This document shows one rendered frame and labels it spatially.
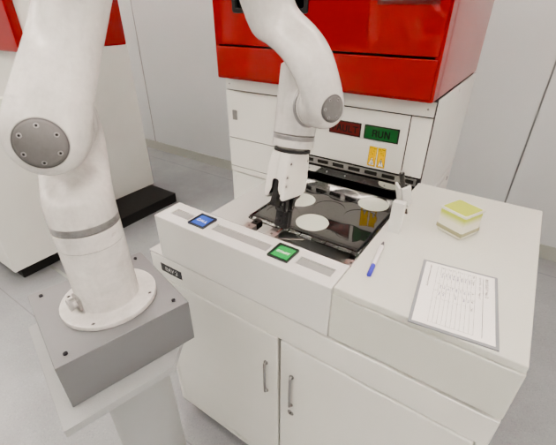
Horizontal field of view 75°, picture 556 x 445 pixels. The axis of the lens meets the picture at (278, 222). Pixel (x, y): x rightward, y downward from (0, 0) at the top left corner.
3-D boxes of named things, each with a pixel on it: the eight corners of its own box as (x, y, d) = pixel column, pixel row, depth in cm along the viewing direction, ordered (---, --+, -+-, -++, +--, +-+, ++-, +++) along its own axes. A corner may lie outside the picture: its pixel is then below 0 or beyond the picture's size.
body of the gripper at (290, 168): (290, 139, 79) (284, 188, 83) (263, 142, 71) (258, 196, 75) (320, 146, 76) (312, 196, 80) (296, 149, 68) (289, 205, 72)
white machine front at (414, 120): (235, 168, 166) (229, 75, 146) (413, 217, 127) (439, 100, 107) (230, 169, 164) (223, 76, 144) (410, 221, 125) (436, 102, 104)
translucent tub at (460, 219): (453, 220, 97) (459, 198, 93) (478, 233, 91) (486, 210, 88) (433, 228, 93) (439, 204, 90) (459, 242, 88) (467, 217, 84)
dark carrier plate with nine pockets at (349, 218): (309, 179, 137) (309, 177, 137) (398, 203, 121) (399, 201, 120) (254, 216, 113) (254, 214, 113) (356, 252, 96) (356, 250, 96)
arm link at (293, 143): (289, 129, 79) (287, 143, 80) (265, 131, 71) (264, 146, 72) (322, 136, 74) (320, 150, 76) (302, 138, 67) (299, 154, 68)
